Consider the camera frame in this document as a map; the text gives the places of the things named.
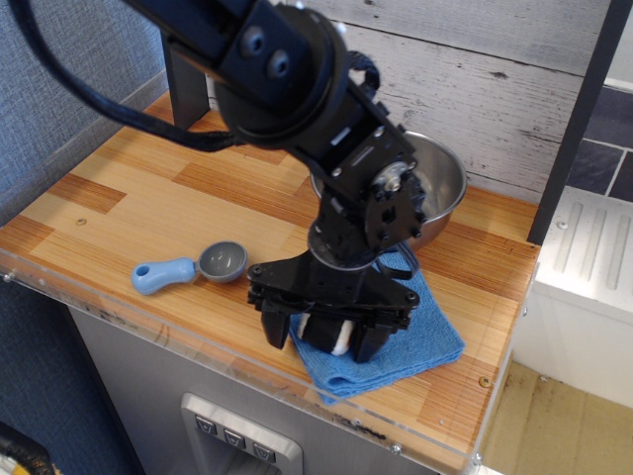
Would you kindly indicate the silver metal bowl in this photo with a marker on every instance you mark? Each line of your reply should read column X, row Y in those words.
column 440, row 183

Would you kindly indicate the dark left shelf post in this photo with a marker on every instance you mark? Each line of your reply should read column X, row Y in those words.
column 187, row 87

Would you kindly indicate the blue microfiber cloth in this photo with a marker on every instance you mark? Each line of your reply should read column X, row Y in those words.
column 428, row 342

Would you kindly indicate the blue grey toy scoop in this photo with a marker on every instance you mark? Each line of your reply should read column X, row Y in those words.
column 220, row 262

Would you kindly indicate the plush sushi roll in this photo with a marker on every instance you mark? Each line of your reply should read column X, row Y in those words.
column 327, row 335

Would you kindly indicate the dark right shelf post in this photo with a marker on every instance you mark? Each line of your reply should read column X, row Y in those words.
column 605, row 48

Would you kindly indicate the silver dispenser button panel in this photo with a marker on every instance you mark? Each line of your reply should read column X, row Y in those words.
column 227, row 443

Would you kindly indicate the grey toy kitchen cabinet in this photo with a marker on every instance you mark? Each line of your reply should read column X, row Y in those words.
column 146, row 382

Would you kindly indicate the clear acrylic edge guard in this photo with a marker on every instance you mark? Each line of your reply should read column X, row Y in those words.
column 377, row 416

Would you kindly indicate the dark shelf post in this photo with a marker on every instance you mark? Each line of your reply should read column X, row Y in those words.
column 605, row 48
column 187, row 87

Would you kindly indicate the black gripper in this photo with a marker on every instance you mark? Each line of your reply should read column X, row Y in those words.
column 370, row 295

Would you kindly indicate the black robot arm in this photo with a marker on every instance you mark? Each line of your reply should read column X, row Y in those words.
column 282, row 82

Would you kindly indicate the white ribbed side unit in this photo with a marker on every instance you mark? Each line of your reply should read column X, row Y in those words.
column 576, row 325

